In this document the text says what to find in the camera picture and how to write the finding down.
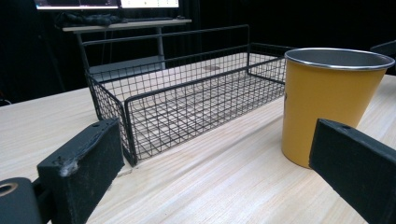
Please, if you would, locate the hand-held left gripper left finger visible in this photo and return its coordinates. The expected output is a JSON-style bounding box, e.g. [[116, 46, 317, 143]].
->
[[36, 117, 125, 224]]

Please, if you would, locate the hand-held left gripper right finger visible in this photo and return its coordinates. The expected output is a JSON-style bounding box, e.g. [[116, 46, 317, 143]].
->
[[308, 118, 396, 224]]

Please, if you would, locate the yellow metal cup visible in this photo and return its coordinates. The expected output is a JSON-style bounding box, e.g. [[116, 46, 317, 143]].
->
[[281, 47, 396, 169]]

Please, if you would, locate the black wire basket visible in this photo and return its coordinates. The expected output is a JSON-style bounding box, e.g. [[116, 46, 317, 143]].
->
[[81, 24, 297, 167]]

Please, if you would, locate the dark cloth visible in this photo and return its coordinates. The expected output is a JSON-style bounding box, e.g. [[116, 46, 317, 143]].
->
[[54, 11, 129, 28]]

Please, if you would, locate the background desk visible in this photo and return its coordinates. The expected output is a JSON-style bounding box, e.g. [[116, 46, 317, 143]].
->
[[62, 18, 192, 82]]

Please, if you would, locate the computer monitor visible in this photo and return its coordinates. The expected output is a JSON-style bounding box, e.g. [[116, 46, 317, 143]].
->
[[34, 0, 120, 11], [120, 0, 180, 9]]

